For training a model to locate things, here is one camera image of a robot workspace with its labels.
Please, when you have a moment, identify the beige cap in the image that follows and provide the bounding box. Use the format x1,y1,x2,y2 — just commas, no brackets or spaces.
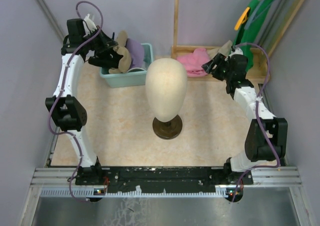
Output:
108,30,132,74

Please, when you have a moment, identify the green tank top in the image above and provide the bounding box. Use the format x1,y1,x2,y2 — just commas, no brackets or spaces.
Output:
232,0,282,71

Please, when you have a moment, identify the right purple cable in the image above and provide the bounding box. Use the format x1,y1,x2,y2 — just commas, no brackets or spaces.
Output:
231,42,281,203

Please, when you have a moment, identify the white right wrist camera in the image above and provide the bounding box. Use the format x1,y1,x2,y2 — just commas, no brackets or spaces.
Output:
228,47,243,57

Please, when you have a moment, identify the wooden clothes rack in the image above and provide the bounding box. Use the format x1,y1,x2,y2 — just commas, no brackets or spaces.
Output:
170,0,306,84

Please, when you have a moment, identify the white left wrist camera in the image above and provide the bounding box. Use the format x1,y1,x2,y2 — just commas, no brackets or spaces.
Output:
83,13,98,33

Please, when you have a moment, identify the pink cloth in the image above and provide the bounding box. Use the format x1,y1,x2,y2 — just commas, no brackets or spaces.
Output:
176,47,211,78

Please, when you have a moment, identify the beige mannequin head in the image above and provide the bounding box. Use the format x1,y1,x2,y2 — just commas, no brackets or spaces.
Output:
145,58,188,122

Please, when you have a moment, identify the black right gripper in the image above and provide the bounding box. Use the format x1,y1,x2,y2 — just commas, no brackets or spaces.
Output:
201,53,232,82

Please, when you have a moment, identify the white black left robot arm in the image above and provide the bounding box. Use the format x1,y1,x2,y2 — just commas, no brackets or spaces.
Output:
45,17,123,185

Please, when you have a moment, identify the grey plastic hanger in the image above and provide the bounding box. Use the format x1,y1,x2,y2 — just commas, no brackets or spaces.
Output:
244,0,275,30

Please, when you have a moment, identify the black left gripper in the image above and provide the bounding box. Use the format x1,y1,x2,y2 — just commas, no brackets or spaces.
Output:
82,25,119,53

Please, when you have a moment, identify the black cap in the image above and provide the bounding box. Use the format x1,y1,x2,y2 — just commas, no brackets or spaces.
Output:
88,52,123,71

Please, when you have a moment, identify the teal plastic bin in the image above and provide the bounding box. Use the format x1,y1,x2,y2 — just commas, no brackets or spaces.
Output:
99,43,154,88

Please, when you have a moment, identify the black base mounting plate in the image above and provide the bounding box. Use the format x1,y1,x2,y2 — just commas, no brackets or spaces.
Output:
75,166,242,194

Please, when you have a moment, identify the cream cloth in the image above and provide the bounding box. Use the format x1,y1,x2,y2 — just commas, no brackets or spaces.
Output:
206,40,233,60

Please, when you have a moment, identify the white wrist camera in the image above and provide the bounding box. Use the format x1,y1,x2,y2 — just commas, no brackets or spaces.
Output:
83,13,98,33
228,47,243,57

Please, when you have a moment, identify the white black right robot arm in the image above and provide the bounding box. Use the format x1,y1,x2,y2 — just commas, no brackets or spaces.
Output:
202,53,288,184

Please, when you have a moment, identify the purple cap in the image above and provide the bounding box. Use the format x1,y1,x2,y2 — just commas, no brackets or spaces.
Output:
125,38,146,73

